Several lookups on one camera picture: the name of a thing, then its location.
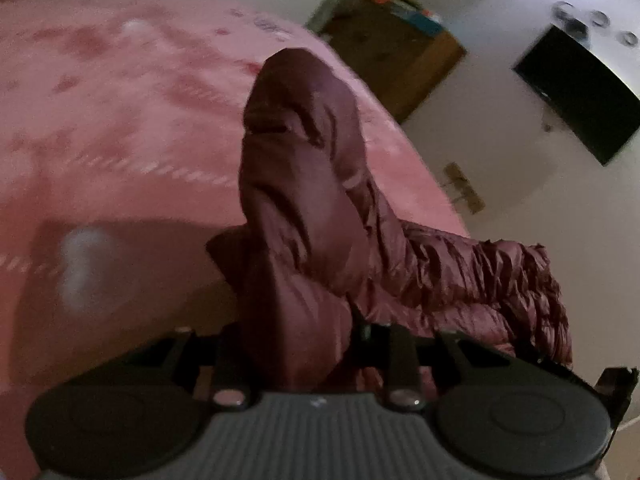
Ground maroon puffer jacket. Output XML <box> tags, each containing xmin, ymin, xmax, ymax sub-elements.
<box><xmin>207</xmin><ymin>49</ymin><xmax>573</xmax><ymax>392</ymax></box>

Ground pink heart-print bed blanket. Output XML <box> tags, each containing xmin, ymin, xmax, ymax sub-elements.
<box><xmin>1</xmin><ymin>0</ymin><xmax>465</xmax><ymax>479</ymax></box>

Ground wooden cabinet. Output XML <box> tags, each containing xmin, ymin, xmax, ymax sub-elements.
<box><xmin>321</xmin><ymin>0</ymin><xmax>466</xmax><ymax>124</ymax></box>

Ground boxes on cabinet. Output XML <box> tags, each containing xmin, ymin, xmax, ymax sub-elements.
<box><xmin>369</xmin><ymin>0</ymin><xmax>444</xmax><ymax>37</ymax></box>

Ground wall power sockets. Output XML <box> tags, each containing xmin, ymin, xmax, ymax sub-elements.
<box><xmin>442</xmin><ymin>162</ymin><xmax>486</xmax><ymax>214</ymax></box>

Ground black wall television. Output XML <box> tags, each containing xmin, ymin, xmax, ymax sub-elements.
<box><xmin>513</xmin><ymin>25</ymin><xmax>640</xmax><ymax>166</ymax></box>

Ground wall decoration plates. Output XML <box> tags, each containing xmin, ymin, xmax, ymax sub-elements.
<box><xmin>551</xmin><ymin>1</ymin><xmax>639</xmax><ymax>48</ymax></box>

